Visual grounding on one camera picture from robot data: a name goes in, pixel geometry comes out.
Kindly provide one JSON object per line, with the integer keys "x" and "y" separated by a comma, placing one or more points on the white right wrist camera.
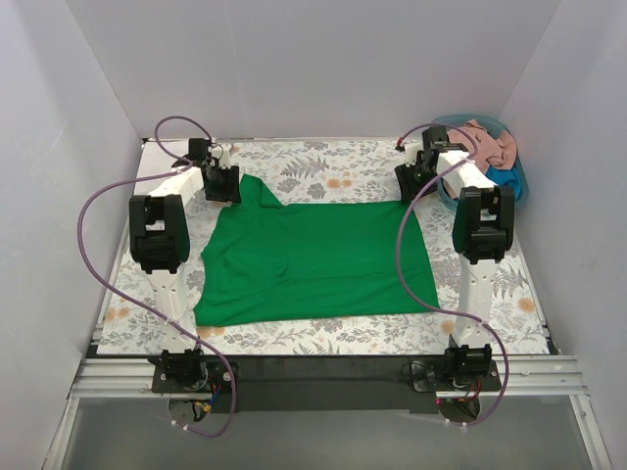
{"x": 410, "y": 150}

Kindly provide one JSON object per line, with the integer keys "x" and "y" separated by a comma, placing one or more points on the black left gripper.
{"x": 221, "y": 183}

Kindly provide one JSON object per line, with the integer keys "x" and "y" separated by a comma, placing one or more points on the pink crumpled t shirt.
{"x": 493, "y": 152}

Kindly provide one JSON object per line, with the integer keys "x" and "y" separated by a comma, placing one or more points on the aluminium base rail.
{"x": 523, "y": 375}

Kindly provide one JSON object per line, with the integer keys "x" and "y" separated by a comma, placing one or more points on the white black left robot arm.
{"x": 159, "y": 242}

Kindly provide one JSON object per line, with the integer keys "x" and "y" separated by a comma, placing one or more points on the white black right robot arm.
{"x": 482, "y": 235}

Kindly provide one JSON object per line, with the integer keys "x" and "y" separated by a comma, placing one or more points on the blue plastic basket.
{"x": 492, "y": 125}

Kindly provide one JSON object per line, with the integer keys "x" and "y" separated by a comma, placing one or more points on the blue crumpled t shirt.
{"x": 506, "y": 177}

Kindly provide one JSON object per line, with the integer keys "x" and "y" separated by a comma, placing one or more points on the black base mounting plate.
{"x": 412, "y": 397}

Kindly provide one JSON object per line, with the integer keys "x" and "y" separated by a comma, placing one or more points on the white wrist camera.
{"x": 219, "y": 156}
{"x": 410, "y": 150}

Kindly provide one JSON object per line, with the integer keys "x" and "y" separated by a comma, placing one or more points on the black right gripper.
{"x": 408, "y": 181}

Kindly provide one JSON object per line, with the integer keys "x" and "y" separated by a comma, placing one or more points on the folded white t shirt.
{"x": 153, "y": 161}

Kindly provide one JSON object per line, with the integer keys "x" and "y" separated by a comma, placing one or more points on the green t shirt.
{"x": 266, "y": 261}

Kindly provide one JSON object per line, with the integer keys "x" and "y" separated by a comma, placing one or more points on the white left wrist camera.
{"x": 219, "y": 156}

